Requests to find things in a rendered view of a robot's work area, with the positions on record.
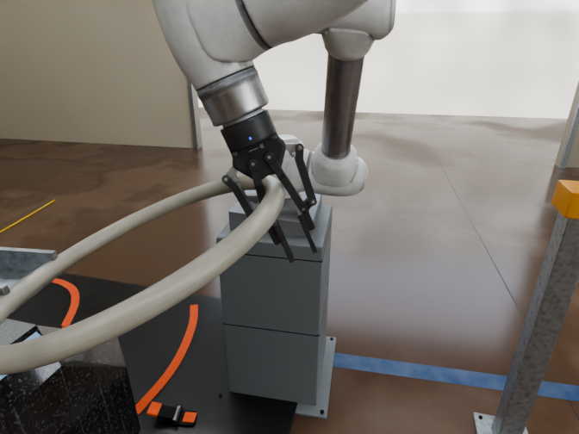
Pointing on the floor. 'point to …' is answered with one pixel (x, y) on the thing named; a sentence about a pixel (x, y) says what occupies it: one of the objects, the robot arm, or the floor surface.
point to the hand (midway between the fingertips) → (295, 237)
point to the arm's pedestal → (281, 319)
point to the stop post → (540, 319)
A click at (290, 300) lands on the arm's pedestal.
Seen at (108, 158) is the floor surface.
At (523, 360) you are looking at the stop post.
